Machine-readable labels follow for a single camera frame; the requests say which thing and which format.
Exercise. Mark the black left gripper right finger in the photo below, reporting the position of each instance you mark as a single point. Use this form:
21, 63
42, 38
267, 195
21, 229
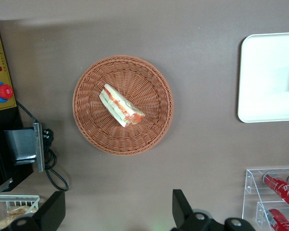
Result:
183, 211

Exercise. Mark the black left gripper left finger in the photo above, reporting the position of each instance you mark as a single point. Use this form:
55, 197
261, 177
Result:
53, 211

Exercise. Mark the triangle sandwich with ham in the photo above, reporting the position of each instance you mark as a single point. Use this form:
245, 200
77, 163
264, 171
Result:
118, 103

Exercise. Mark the round brown wicker basket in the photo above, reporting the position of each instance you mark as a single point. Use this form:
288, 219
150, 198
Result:
144, 79

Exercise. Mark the cream rectangular tray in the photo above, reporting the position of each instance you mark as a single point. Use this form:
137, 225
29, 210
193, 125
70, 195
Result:
267, 84

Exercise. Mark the bagged rice cracker pack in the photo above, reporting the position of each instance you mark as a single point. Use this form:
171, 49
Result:
21, 209
0, 222

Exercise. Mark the silver metal bar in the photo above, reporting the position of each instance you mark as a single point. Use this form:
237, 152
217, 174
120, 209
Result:
1, 188

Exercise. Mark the grey metal chute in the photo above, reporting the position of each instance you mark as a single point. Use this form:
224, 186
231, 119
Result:
21, 144

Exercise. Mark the clear acrylic bottle rack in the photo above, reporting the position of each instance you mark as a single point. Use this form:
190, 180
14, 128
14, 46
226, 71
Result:
251, 183

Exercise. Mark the red emergency stop button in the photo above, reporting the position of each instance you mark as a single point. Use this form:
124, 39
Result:
3, 91

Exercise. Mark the yellow control panel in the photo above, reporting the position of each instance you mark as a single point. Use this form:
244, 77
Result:
2, 77

